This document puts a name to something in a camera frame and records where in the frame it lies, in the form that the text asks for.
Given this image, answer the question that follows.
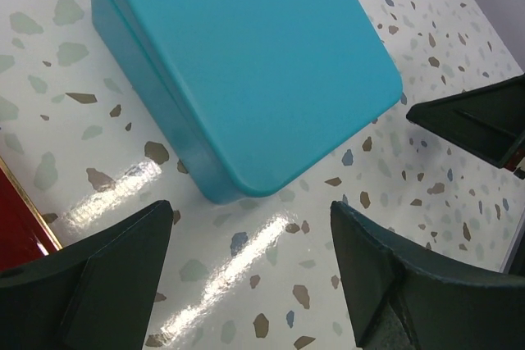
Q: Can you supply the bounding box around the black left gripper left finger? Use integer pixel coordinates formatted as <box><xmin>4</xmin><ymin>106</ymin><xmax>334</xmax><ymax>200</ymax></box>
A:
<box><xmin>1</xmin><ymin>200</ymin><xmax>173</xmax><ymax>349</ymax></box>

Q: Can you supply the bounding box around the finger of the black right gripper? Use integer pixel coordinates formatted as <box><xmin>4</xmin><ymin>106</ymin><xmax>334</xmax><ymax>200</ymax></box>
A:
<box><xmin>406</xmin><ymin>75</ymin><xmax>524</xmax><ymax>169</ymax></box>

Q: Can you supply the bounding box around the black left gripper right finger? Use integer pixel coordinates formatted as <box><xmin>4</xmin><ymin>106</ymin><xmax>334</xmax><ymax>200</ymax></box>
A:
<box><xmin>330</xmin><ymin>201</ymin><xmax>524</xmax><ymax>349</ymax></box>

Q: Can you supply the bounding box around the teal tin lid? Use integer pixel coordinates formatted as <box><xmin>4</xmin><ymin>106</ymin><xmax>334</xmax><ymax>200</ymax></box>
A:
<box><xmin>112</xmin><ymin>0</ymin><xmax>403</xmax><ymax>198</ymax></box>

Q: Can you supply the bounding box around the teal tin box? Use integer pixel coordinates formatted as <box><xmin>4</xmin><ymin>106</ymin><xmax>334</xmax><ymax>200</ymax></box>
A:
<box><xmin>91</xmin><ymin>0</ymin><xmax>247</xmax><ymax>205</ymax></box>

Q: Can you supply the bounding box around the red lacquer tray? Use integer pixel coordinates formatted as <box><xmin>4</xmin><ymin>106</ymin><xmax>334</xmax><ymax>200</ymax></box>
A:
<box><xmin>1</xmin><ymin>159</ymin><xmax>62</xmax><ymax>271</ymax></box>

